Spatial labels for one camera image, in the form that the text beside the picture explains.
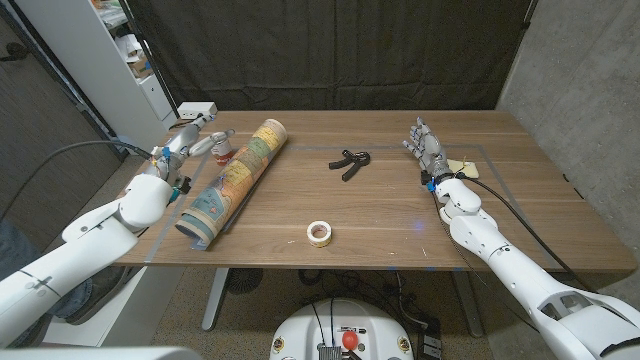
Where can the person in blue jeans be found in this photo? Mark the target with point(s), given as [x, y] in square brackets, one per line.
[95, 295]

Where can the black backdrop stand pole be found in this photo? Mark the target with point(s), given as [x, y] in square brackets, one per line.
[150, 60]

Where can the colourful map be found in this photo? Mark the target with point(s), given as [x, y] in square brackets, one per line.
[240, 170]

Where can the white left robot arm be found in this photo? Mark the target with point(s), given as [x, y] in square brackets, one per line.
[90, 245]

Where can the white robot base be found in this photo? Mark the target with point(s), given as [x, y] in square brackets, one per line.
[310, 335]

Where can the cream tape roll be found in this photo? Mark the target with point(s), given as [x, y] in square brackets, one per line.
[320, 239]

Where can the grey table leg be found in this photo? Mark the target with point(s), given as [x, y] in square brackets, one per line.
[215, 300]
[467, 305]

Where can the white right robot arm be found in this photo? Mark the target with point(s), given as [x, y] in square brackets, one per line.
[515, 275]

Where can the black backdrop curtain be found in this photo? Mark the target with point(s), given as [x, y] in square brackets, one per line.
[340, 55]

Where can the white power box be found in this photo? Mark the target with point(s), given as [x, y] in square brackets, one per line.
[196, 110]

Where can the soup can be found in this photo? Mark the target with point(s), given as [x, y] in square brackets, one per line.
[222, 155]

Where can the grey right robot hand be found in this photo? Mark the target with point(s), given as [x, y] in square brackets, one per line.
[430, 150]

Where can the round black floor grille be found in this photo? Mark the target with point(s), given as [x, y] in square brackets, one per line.
[244, 280]

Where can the red emergency button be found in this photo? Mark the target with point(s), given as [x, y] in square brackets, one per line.
[350, 340]

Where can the white shelf cabinet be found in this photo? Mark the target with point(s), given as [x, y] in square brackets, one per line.
[95, 65]

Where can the cardboard box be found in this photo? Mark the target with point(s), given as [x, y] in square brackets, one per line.
[140, 67]

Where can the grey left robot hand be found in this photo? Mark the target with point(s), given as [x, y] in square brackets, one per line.
[177, 147]

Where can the black clamp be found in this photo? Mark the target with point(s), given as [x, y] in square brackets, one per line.
[350, 161]

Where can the white robot torso edge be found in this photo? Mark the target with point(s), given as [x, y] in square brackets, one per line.
[100, 354]

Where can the black floor power strip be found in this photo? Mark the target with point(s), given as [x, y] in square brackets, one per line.
[430, 345]

